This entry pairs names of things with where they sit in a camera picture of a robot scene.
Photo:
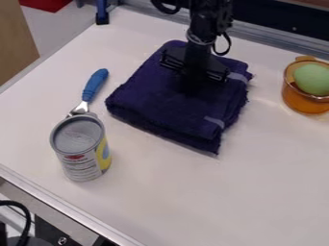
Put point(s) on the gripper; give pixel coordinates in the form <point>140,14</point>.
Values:
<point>197,61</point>

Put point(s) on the blue cloth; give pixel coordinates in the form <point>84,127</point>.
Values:
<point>171,109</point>

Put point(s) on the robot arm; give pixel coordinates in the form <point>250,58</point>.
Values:
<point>205,19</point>

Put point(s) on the blue clamp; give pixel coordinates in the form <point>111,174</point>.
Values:
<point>102,11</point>

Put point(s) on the orange pot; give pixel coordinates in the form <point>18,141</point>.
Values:
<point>300,99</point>

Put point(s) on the green toy ball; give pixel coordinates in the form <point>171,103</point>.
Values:
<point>312,78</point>

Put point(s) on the silver can with yellow label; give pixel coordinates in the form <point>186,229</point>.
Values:
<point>81,150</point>

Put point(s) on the red box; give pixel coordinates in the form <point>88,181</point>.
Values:
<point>45,4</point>

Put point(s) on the wooden board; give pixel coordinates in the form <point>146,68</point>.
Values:
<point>15,41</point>

